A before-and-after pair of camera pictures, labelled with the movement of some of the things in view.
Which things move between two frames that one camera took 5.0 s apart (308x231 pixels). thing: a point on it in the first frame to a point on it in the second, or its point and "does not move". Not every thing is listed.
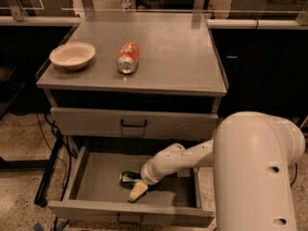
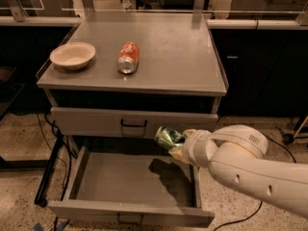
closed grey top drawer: (132, 123) does not move
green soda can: (127, 179) to (166, 137)
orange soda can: (128, 58) does not move
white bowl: (72, 56) does not move
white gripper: (148, 175) to (192, 145)
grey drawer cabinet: (122, 87) does not move
